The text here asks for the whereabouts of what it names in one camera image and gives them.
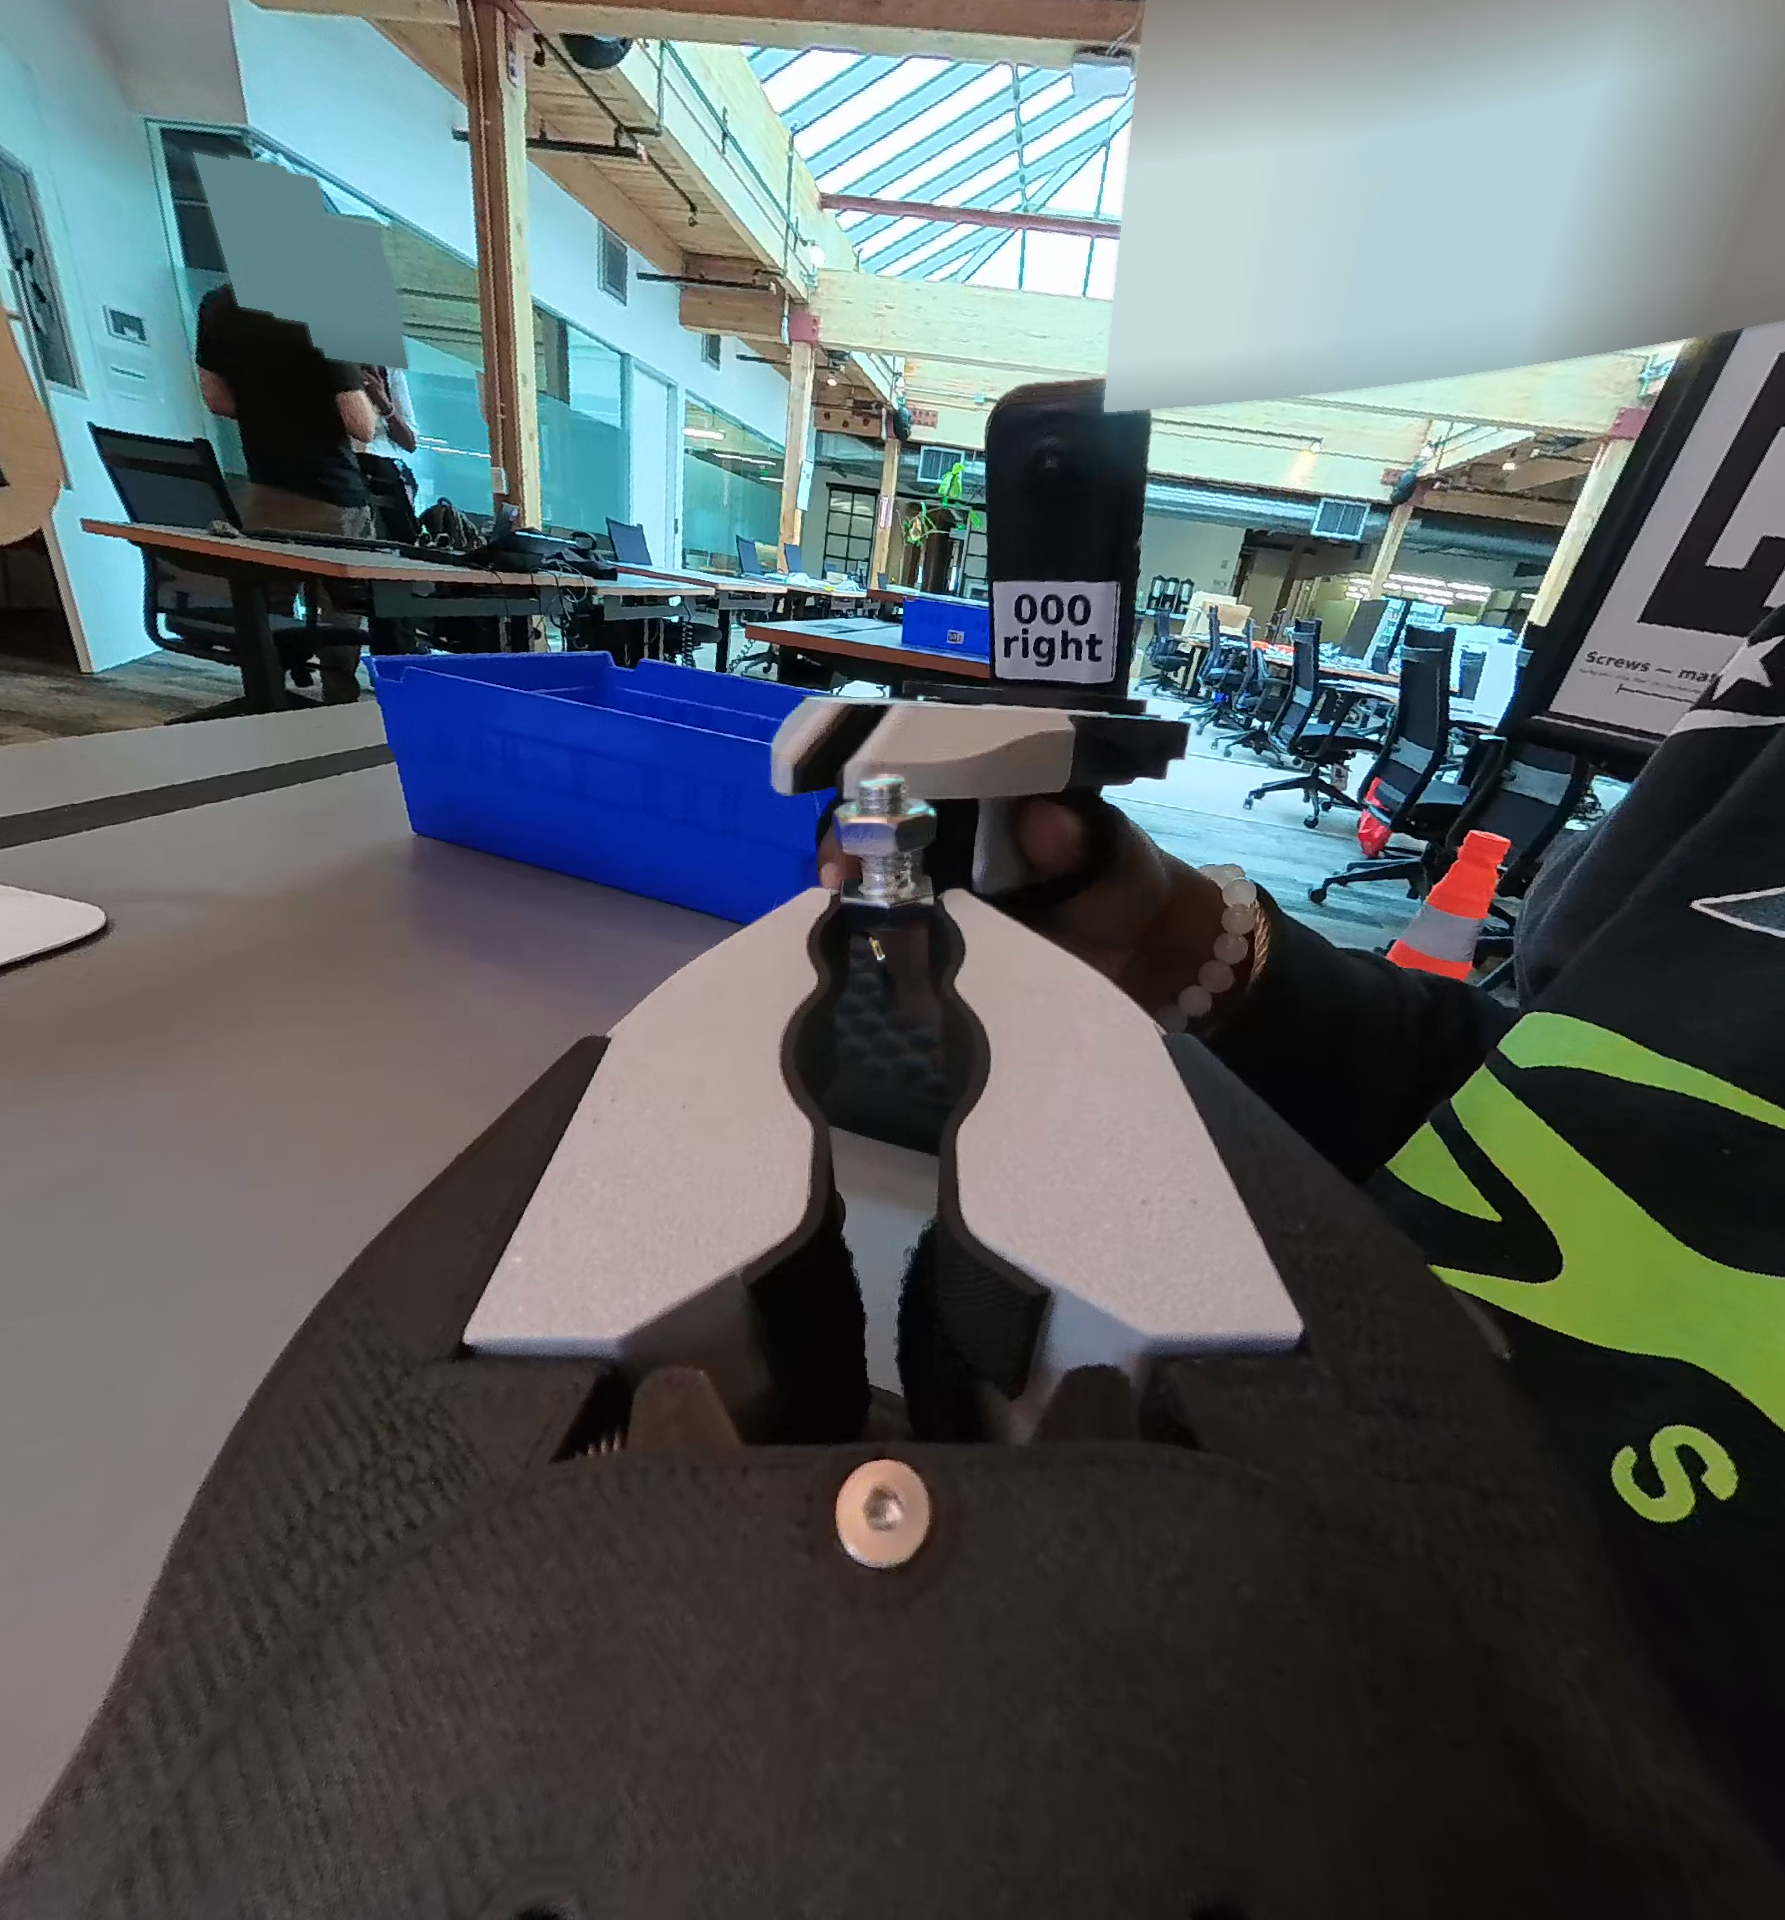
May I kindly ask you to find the orange traffic cone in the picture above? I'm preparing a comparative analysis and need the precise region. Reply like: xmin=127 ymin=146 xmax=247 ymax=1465
xmin=1384 ymin=828 xmax=1512 ymax=985

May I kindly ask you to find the person's right forearm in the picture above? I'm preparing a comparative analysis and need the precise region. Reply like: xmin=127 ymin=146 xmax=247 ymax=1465
xmin=1222 ymin=901 xmax=1523 ymax=1186

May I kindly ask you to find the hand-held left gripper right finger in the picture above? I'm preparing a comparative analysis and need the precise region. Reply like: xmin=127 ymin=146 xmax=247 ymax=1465
xmin=933 ymin=888 xmax=1308 ymax=1408

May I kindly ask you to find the blue plastic bin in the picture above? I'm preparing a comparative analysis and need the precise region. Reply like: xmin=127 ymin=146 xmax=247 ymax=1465
xmin=366 ymin=647 xmax=842 ymax=923

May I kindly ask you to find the black hoodie with green print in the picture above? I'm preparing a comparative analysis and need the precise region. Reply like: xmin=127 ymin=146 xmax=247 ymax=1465
xmin=1371 ymin=525 xmax=1785 ymax=1920

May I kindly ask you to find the black mesh office chair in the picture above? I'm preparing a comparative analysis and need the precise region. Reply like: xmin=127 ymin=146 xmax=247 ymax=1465
xmin=88 ymin=423 xmax=326 ymax=707

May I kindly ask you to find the black honeycomb cushion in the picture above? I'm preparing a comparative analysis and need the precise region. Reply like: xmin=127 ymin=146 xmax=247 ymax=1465
xmin=803 ymin=930 xmax=984 ymax=1158

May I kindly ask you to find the medium steel bolt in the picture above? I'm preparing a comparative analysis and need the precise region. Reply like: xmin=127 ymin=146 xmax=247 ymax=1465
xmin=838 ymin=775 xmax=936 ymax=913

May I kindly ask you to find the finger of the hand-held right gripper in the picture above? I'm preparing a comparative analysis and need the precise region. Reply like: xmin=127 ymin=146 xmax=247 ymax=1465
xmin=769 ymin=705 xmax=897 ymax=799
xmin=838 ymin=707 xmax=1083 ymax=804

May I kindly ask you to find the row of black office chairs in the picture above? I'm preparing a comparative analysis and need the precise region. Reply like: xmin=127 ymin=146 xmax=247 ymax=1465
xmin=1131 ymin=578 xmax=1601 ymax=917

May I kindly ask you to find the white bead bracelet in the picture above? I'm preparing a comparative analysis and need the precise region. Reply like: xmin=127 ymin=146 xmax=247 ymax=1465
xmin=1154 ymin=861 xmax=1268 ymax=1037

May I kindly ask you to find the black framed marker sign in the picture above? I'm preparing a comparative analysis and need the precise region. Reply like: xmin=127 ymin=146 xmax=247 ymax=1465
xmin=1521 ymin=307 xmax=1785 ymax=752

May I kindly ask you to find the person's right hand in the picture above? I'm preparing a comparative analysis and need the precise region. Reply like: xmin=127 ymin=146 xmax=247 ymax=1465
xmin=817 ymin=796 xmax=1231 ymax=1030

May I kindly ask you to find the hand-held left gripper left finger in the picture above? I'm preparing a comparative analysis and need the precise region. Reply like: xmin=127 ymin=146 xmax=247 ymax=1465
xmin=461 ymin=886 xmax=856 ymax=1374

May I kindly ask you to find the wood-edged instruction board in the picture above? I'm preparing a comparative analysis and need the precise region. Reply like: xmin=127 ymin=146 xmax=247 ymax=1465
xmin=0 ymin=75 xmax=70 ymax=549

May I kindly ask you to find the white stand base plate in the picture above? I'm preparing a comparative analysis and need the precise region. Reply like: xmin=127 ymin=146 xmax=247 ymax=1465
xmin=0 ymin=867 xmax=109 ymax=995

